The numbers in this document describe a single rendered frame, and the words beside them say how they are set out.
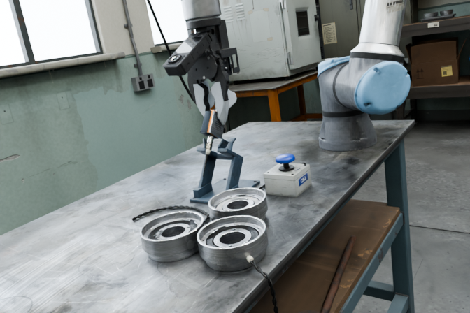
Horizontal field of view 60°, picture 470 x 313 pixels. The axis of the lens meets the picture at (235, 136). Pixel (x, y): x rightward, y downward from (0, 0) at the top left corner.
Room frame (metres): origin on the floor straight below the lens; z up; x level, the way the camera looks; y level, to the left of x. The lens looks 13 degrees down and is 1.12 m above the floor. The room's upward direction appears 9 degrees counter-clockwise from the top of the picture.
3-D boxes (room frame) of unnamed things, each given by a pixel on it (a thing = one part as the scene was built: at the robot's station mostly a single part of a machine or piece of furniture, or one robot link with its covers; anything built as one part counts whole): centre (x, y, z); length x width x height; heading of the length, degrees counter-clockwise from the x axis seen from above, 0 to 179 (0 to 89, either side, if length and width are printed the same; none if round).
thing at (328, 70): (1.06, -0.30, 0.97); 0.13 x 0.12 x 0.14; 12
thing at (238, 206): (0.69, 0.01, 0.82); 0.10 x 0.10 x 0.04
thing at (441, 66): (3.72, -1.92, 0.64); 0.49 x 0.40 x 0.37; 58
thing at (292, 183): (0.80, -0.10, 0.82); 0.08 x 0.07 x 0.05; 143
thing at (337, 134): (1.06, -0.30, 0.85); 0.15 x 0.15 x 0.10
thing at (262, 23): (3.22, -0.43, 1.10); 0.62 x 0.61 x 0.65; 143
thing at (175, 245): (0.62, 0.12, 0.82); 0.10 x 0.10 x 0.04
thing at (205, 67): (0.86, 0.02, 1.10); 0.09 x 0.08 x 0.12; 144
